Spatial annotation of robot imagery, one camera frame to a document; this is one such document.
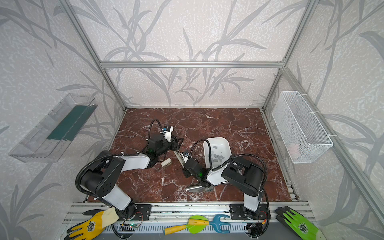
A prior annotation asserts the white wire mesh basket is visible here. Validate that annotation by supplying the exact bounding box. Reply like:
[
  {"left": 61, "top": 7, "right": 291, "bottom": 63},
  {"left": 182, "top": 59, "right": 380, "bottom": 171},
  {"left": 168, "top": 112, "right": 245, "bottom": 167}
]
[{"left": 272, "top": 91, "right": 334, "bottom": 164}]

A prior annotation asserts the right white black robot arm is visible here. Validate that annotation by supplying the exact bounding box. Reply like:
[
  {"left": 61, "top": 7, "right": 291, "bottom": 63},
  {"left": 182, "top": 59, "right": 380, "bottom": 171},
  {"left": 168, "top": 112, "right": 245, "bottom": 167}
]
[{"left": 183, "top": 154, "right": 268, "bottom": 214}]

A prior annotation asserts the silver metal garden trowel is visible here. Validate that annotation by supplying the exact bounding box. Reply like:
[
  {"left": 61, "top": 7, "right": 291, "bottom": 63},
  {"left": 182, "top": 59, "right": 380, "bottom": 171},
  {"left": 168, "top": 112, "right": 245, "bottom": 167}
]
[{"left": 185, "top": 184, "right": 214, "bottom": 193}]

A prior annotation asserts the electronics board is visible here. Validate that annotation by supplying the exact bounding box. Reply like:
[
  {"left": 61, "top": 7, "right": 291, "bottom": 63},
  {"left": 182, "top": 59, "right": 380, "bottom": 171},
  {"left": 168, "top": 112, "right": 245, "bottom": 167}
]
[
  {"left": 244, "top": 221, "right": 269, "bottom": 239},
  {"left": 119, "top": 223, "right": 141, "bottom": 232}
]

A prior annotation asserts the green black work glove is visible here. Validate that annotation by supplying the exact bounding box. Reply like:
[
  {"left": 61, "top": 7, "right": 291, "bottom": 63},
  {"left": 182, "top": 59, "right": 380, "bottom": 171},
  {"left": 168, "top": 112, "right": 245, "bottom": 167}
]
[{"left": 275, "top": 206, "right": 326, "bottom": 240}]

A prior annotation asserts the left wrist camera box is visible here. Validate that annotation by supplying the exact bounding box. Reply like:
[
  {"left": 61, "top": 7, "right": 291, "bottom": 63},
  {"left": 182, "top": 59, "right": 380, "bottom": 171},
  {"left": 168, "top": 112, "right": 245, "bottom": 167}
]
[{"left": 162, "top": 126, "right": 174, "bottom": 143}]

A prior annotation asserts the pink item in basket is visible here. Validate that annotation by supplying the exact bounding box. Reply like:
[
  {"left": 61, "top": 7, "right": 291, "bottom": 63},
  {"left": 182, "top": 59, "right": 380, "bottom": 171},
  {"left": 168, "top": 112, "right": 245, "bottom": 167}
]
[{"left": 288, "top": 143, "right": 301, "bottom": 160}]

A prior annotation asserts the yellow green toy tool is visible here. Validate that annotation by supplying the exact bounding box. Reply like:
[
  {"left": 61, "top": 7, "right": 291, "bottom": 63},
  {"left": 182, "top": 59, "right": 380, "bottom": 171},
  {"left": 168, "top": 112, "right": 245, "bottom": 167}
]
[{"left": 164, "top": 215, "right": 209, "bottom": 235}]

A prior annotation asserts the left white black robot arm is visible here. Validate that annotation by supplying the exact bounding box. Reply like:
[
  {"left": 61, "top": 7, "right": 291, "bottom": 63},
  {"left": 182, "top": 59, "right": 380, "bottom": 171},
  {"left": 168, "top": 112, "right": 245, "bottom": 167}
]
[{"left": 75, "top": 135, "right": 184, "bottom": 219}]

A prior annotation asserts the clear acrylic wall shelf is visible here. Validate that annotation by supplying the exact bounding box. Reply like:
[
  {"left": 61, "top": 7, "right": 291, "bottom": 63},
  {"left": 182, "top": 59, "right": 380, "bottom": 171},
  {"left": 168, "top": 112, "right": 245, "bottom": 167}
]
[{"left": 9, "top": 94, "right": 98, "bottom": 163}]

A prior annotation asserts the left electronics board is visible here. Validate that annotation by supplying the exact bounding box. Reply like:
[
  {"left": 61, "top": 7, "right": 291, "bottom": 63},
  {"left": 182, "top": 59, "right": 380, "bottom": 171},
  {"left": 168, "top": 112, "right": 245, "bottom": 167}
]
[{"left": 119, "top": 223, "right": 141, "bottom": 232}]

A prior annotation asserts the small beige staple remover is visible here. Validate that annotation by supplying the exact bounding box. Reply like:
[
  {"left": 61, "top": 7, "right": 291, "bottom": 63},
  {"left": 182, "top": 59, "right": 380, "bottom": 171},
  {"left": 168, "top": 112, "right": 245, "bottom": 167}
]
[{"left": 161, "top": 158, "right": 172, "bottom": 168}]

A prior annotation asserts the right black corrugated cable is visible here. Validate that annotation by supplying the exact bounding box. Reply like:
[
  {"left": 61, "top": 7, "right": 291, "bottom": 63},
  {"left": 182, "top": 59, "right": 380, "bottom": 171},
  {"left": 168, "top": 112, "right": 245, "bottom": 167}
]
[{"left": 189, "top": 138, "right": 268, "bottom": 193}]

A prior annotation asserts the left black corrugated cable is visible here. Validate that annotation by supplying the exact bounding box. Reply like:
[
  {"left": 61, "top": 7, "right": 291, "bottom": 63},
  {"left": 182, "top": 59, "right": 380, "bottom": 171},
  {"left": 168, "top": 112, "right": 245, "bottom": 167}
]
[{"left": 74, "top": 118, "right": 164, "bottom": 199}]

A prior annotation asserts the yellow work glove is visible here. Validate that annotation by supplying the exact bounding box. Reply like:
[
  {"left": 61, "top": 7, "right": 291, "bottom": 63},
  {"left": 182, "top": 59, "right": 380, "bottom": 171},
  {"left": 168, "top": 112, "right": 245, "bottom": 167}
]
[{"left": 64, "top": 208, "right": 120, "bottom": 240}]

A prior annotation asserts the black corrugated cable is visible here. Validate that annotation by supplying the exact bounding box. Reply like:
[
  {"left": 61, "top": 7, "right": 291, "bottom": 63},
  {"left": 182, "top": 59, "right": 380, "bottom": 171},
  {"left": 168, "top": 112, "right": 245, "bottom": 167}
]
[
  {"left": 189, "top": 138, "right": 268, "bottom": 193},
  {"left": 74, "top": 118, "right": 164, "bottom": 199}
]

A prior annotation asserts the white rectangular staple tray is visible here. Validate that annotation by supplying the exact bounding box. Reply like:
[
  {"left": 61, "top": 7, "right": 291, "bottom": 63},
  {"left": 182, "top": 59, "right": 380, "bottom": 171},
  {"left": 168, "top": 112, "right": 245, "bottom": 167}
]
[{"left": 203, "top": 137, "right": 232, "bottom": 168}]

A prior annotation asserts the right electronics board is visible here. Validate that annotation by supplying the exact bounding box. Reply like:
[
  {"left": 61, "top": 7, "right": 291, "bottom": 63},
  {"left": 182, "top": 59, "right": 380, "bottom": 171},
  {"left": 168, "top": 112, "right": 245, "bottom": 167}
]
[{"left": 244, "top": 221, "right": 269, "bottom": 239}]

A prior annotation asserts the blue plastic toy wrench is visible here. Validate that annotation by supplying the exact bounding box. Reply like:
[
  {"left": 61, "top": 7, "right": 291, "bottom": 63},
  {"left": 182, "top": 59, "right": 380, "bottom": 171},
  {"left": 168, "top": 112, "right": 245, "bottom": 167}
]
[{"left": 209, "top": 214, "right": 231, "bottom": 234}]

